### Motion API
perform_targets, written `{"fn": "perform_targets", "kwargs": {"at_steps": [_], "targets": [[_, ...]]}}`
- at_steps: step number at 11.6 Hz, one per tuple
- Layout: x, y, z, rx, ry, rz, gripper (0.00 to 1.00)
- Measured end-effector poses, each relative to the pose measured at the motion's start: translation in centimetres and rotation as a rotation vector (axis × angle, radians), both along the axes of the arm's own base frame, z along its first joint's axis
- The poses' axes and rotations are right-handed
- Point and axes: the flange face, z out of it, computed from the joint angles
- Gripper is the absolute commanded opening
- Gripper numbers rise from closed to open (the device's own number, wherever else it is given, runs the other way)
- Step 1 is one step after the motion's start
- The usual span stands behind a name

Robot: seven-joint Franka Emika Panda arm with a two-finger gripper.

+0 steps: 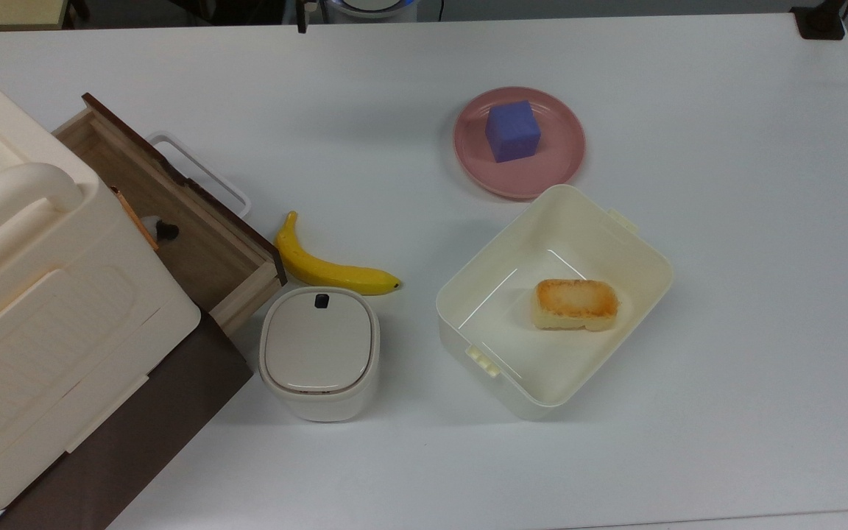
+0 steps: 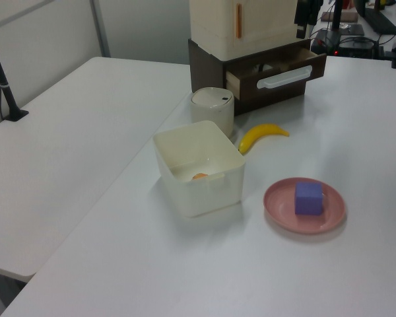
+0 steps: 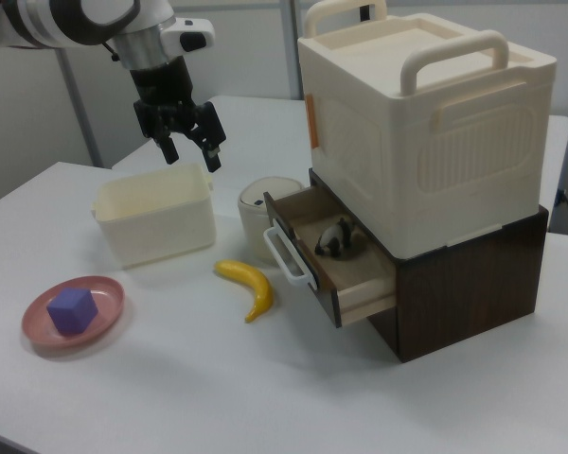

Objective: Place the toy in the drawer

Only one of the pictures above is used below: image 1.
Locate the white drawer handle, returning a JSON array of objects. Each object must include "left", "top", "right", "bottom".
[{"left": 146, "top": 131, "right": 252, "bottom": 219}]

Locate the small cream trash can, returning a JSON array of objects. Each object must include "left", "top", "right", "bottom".
[{"left": 258, "top": 286, "right": 381, "bottom": 423}]

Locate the pink plate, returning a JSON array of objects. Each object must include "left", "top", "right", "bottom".
[{"left": 453, "top": 86, "right": 587, "bottom": 200}]

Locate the purple foam cube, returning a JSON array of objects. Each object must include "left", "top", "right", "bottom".
[{"left": 485, "top": 100, "right": 543, "bottom": 163}]

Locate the cream open plastic container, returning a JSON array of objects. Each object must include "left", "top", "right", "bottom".
[{"left": 436, "top": 184, "right": 674, "bottom": 421}]

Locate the yellow toy banana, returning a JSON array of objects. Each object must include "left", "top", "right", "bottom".
[{"left": 274, "top": 211, "right": 403, "bottom": 297}]

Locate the open wooden drawer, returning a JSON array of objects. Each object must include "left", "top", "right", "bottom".
[{"left": 52, "top": 93, "right": 289, "bottom": 336}]

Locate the beige wooden desk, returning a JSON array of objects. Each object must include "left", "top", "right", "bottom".
[{"left": 0, "top": 0, "right": 76, "bottom": 32}]

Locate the cream plastic storage box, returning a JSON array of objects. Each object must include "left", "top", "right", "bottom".
[{"left": 0, "top": 52, "right": 202, "bottom": 512}]

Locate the black table clamp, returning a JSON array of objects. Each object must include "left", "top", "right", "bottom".
[{"left": 790, "top": 0, "right": 848, "bottom": 40}]

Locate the toasted toy bread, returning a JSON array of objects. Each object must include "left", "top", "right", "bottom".
[{"left": 531, "top": 278, "right": 620, "bottom": 332}]

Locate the dark brown drawer cabinet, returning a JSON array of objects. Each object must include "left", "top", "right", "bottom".
[{"left": 0, "top": 309, "right": 254, "bottom": 530}]

